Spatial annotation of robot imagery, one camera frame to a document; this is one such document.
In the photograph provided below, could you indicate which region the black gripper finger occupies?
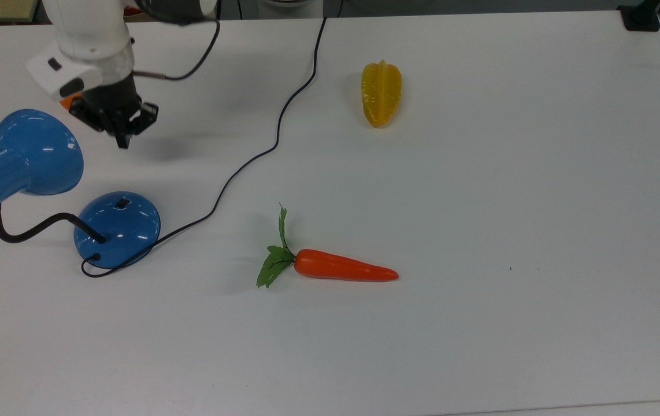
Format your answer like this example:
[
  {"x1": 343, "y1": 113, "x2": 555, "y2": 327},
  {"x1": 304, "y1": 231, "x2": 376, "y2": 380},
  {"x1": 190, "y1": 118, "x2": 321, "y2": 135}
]
[
  {"x1": 114, "y1": 119, "x2": 133, "y2": 150},
  {"x1": 131, "y1": 102, "x2": 160, "y2": 135}
]

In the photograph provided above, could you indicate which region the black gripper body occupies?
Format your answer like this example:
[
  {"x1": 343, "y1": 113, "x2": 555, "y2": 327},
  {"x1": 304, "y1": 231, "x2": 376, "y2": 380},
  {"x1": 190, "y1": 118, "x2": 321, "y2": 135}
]
[{"x1": 69, "y1": 74, "x2": 144, "y2": 135}]

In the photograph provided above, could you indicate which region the blue gooseneck desk lamp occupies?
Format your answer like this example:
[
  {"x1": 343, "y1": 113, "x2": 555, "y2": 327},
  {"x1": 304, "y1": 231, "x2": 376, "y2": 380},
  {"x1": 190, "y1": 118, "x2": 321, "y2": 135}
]
[{"x1": 0, "y1": 109, "x2": 162, "y2": 270}]

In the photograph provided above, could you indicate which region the yellow toy starfruit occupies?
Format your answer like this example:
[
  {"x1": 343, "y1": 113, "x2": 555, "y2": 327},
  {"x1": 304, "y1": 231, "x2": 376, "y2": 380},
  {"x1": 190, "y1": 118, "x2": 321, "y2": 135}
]
[{"x1": 361, "y1": 60, "x2": 403, "y2": 129}]

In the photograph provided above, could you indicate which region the orange toy carrot with leaves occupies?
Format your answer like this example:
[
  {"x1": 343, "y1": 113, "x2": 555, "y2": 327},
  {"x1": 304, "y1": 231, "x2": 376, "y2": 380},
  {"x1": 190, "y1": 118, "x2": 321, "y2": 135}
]
[{"x1": 256, "y1": 203, "x2": 400, "y2": 289}]

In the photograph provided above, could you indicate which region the black table clamp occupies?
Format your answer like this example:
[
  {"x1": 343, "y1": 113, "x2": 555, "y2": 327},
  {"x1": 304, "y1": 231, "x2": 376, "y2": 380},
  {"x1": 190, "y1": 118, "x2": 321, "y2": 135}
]
[{"x1": 618, "y1": 0, "x2": 660, "y2": 32}]

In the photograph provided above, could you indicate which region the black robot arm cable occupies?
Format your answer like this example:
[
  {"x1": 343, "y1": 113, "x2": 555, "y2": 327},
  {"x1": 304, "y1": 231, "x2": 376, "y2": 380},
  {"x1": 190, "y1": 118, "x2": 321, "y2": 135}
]
[{"x1": 132, "y1": 16, "x2": 222, "y2": 81}]

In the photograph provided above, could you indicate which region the black lamp power cable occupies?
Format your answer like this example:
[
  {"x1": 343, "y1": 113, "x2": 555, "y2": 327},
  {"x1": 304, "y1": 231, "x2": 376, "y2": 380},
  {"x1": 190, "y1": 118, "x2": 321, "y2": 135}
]
[{"x1": 80, "y1": 17, "x2": 328, "y2": 278}]

